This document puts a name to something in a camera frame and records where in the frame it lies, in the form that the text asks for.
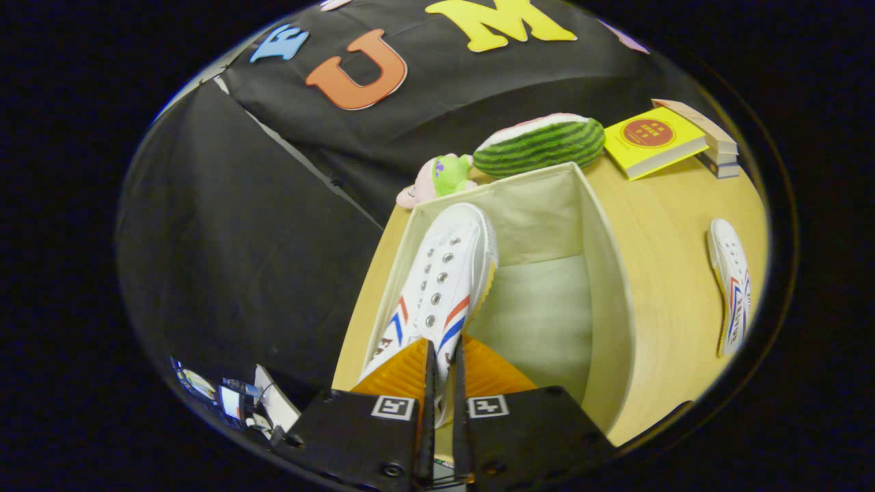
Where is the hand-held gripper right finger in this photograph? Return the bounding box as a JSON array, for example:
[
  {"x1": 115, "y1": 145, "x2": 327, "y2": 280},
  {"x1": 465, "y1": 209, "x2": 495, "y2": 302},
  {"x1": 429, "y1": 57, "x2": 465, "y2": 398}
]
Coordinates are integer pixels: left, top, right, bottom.
[{"x1": 451, "y1": 335, "x2": 616, "y2": 489}]

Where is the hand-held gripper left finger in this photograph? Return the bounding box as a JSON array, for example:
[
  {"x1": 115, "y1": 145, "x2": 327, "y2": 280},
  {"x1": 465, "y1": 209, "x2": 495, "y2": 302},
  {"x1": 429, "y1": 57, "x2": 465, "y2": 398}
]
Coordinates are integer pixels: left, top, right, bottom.
[{"x1": 287, "y1": 338, "x2": 438, "y2": 492}]

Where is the pale fabric storage box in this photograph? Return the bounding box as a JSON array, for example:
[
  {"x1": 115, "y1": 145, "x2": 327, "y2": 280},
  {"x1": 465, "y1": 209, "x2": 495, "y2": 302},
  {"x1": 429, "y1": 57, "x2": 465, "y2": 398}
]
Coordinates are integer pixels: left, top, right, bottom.
[{"x1": 355, "y1": 162, "x2": 636, "y2": 441}]

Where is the white striped canvas shoe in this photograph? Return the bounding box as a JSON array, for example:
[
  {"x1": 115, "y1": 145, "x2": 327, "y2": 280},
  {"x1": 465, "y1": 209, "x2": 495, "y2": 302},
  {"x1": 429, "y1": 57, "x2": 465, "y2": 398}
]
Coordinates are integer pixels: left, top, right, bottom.
[
  {"x1": 706, "y1": 218, "x2": 753, "y2": 357},
  {"x1": 359, "y1": 202, "x2": 498, "y2": 428}
]

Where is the pink and green plush toy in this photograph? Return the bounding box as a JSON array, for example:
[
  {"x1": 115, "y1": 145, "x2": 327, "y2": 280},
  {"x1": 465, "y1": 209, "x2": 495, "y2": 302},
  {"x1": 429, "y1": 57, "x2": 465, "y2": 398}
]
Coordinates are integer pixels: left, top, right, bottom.
[{"x1": 396, "y1": 154, "x2": 479, "y2": 209}]

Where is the watermelon slice plush toy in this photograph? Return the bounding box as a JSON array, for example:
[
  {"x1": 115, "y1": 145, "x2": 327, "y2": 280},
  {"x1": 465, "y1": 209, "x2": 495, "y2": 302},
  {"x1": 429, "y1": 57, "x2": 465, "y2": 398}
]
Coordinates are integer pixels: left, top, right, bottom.
[{"x1": 473, "y1": 113, "x2": 606, "y2": 180}]

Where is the yellow book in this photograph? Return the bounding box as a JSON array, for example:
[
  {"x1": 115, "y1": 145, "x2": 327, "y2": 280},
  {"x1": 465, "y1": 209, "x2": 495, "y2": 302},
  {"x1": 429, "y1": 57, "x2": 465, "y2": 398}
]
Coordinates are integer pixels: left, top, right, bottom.
[{"x1": 604, "y1": 106, "x2": 710, "y2": 182}]

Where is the dark blue book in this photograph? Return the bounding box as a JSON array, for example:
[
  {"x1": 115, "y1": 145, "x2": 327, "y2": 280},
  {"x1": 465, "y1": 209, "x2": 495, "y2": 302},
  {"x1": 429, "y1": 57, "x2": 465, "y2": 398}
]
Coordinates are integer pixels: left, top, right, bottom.
[{"x1": 697, "y1": 154, "x2": 741, "y2": 179}]

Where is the beige book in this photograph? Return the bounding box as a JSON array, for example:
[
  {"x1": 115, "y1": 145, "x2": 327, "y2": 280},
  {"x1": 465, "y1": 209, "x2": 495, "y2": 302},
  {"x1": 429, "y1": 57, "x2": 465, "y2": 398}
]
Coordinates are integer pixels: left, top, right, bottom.
[{"x1": 651, "y1": 99, "x2": 739, "y2": 155}]

